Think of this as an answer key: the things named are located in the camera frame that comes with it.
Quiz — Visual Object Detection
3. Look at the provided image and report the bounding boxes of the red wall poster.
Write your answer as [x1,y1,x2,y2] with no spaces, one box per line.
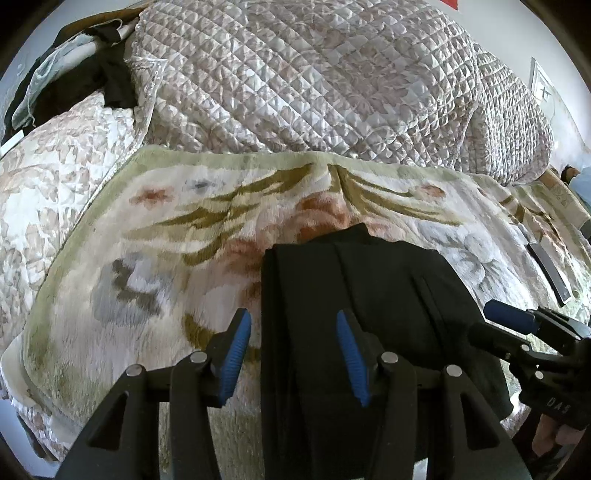
[442,0,459,11]

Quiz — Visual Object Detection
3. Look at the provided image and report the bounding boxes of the floral fleece blanket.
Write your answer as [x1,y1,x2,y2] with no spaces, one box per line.
[1,147,590,460]

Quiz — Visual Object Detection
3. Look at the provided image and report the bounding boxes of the black smartphone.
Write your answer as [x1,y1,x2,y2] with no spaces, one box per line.
[527,243,571,307]

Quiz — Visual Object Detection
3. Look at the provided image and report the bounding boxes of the person's right hand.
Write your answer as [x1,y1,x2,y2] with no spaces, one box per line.
[532,414,585,457]

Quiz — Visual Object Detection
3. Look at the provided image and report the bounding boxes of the black pants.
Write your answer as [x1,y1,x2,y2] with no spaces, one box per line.
[262,224,513,479]

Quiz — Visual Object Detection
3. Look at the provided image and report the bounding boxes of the dark clothes pile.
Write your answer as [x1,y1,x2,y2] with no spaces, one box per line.
[2,9,139,140]

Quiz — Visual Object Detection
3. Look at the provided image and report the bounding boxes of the quilted beige bedspread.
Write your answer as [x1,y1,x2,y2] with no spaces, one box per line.
[130,1,553,185]

